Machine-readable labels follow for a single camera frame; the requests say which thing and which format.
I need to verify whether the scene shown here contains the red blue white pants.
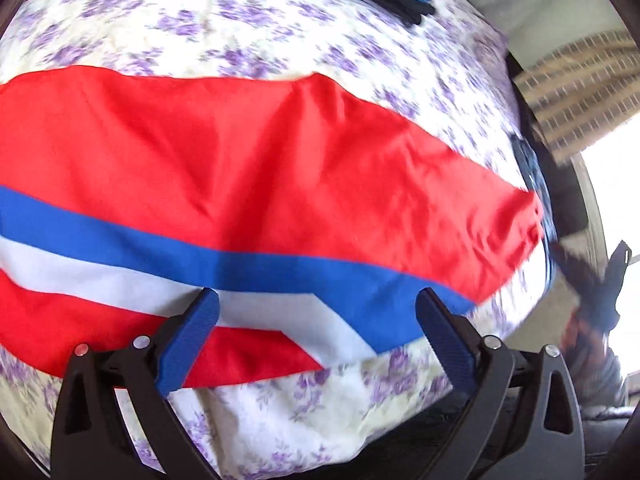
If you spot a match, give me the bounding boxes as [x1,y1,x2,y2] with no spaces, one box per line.
[1,66,544,388]

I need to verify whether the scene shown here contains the beige checked curtain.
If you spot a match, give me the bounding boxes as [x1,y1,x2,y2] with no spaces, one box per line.
[516,29,639,165]

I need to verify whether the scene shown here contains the purple floral bedspread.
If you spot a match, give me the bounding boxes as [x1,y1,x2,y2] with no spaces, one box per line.
[1,0,546,479]

